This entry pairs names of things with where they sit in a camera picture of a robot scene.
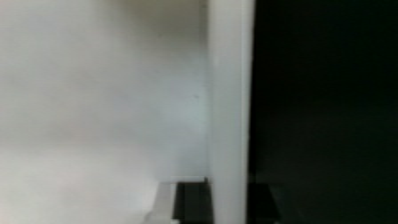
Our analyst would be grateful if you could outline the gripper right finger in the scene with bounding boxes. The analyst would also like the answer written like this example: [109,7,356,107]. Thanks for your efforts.
[248,183,281,224]

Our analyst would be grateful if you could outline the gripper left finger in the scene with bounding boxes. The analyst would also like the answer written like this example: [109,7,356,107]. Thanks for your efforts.
[173,182,214,224]

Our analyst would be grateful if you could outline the white square tabletop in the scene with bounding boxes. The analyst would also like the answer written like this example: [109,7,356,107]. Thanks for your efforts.
[0,0,255,224]

